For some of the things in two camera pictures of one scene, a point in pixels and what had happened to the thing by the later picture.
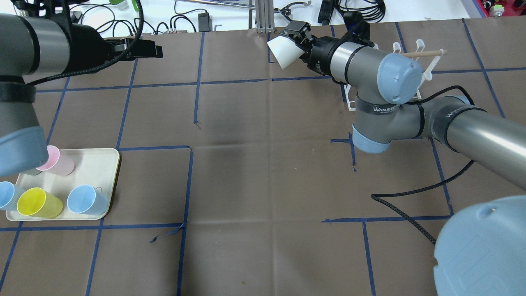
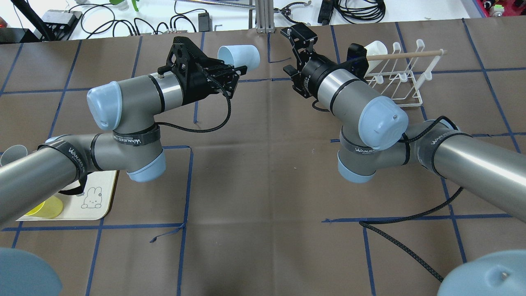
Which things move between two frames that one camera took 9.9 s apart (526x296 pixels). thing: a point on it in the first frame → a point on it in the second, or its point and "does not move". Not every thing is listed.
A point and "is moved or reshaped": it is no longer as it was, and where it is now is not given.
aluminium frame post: [264, 16] does not move
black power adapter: [204, 22] does not move
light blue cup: [7, 192] is moved or reshaped
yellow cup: [37, 202] does not move
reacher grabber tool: [286, 9] does not move
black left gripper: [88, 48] → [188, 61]
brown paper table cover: [238, 177] does not move
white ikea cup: [285, 49] is moved or reshaped
